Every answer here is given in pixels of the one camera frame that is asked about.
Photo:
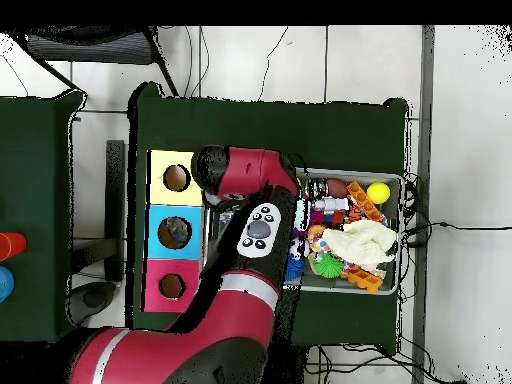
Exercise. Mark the crushed clear plastic bottle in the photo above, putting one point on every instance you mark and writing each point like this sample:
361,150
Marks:
182,236
226,218
172,229

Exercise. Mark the cream waffle cloth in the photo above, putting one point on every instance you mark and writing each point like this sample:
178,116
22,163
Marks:
360,242

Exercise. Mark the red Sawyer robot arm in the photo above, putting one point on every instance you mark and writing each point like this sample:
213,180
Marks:
232,320

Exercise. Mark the wooden box with three holes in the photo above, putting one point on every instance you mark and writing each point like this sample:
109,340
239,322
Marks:
188,248

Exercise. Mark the shallow clear mesh bin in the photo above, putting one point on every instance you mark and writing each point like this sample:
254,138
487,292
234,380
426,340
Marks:
394,240

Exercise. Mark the toy burger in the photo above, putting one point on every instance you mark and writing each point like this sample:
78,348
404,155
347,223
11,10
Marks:
316,232

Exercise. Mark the silver plastic toy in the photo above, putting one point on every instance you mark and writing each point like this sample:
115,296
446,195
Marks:
330,204

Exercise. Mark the dark green tablecloth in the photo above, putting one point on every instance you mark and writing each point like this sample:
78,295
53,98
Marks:
280,132

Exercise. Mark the brown toy football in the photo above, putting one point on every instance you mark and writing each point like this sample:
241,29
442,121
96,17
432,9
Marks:
336,188

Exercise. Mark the green spiky toy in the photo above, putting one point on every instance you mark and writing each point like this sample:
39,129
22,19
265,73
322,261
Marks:
328,264

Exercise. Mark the long orange toy brick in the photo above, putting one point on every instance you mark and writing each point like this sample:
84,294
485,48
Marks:
364,202

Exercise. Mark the yellow ball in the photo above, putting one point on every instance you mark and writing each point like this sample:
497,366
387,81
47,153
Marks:
378,193

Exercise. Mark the orange toy tray block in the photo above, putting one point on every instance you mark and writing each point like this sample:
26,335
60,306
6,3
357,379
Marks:
362,280

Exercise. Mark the grey stand foot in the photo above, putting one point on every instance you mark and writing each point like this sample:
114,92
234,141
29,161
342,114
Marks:
94,298

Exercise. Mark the dark green side table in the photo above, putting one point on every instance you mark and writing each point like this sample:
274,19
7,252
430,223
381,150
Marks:
32,180

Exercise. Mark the dark chair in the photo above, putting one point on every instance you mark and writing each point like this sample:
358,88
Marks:
92,48

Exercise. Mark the red plastic cup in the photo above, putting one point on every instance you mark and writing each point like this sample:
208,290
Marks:
14,246

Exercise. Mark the blue plastic cup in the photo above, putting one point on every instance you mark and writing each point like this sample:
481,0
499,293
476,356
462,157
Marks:
4,284

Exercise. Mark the black camera stand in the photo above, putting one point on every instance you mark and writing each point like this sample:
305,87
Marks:
115,200

